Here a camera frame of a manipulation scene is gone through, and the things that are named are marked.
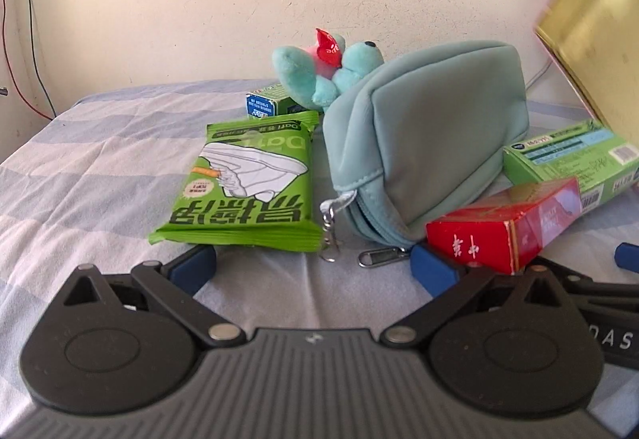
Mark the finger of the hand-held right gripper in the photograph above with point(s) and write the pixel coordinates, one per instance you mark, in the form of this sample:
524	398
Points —
594	287
627	256

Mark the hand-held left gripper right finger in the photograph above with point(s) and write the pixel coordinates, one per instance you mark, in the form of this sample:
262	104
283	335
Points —
430	272

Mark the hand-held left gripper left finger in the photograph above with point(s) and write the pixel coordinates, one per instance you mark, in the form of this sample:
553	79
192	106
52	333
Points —
195	267

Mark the teal plush toy red heart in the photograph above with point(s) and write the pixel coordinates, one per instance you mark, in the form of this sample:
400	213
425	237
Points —
327	67

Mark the gold tin box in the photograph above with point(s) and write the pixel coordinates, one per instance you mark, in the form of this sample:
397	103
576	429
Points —
596	22

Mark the red cigarette box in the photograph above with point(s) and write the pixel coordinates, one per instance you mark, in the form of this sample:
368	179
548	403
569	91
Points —
504	224

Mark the long green cardboard box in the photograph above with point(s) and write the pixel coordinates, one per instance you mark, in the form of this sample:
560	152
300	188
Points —
569	154

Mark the teal zipper pouch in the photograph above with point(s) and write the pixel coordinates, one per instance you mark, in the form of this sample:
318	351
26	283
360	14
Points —
429	139

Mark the small blue green box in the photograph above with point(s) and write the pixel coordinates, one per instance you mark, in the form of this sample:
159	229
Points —
264	104

